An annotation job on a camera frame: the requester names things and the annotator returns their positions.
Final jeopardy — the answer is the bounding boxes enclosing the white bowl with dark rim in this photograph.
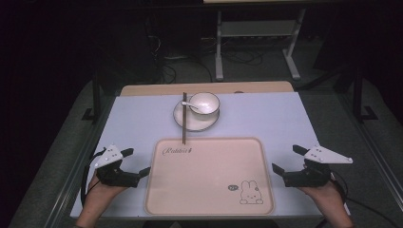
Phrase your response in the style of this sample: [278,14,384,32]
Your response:
[188,91,221,122]

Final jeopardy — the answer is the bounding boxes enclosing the white table cover sheet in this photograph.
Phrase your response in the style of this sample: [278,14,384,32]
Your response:
[69,91,323,220]

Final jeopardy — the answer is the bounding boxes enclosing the person's left hand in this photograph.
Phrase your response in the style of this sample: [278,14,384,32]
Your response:
[82,175,128,209]

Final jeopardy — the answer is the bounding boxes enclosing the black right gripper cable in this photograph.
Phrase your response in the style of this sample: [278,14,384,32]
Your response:
[328,170,395,228]

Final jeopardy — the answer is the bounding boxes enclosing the white metal stand frame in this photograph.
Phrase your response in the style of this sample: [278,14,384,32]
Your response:
[214,9,308,82]

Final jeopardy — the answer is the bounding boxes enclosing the black floor cables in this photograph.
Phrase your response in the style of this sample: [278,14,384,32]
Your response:
[221,47,264,67]

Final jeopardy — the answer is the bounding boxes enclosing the person's right hand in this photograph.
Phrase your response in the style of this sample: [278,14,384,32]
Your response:
[297,180,347,212]

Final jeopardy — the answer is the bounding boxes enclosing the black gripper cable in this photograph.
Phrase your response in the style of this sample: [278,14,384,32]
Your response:
[80,147,107,208]
[328,170,395,228]

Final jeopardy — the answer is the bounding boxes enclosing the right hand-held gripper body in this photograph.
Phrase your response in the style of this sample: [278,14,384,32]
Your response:
[282,144,354,188]

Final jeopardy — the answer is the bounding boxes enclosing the beige tray with rabbit print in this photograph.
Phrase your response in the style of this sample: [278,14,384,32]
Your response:
[144,136,276,217]

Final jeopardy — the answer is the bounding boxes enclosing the white ceramic spoon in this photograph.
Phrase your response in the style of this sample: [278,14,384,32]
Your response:
[180,101,202,112]

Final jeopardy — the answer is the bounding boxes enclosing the black metal stand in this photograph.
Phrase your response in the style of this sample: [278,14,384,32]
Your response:
[351,61,379,124]
[81,70,103,125]

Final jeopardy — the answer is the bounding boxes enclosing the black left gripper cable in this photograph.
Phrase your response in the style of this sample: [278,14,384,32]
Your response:
[80,147,107,208]

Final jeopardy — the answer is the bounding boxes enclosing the white plate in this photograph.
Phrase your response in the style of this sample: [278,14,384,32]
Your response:
[172,100,221,133]

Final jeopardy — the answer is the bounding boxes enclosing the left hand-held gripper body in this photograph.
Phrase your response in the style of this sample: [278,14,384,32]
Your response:
[93,144,141,188]

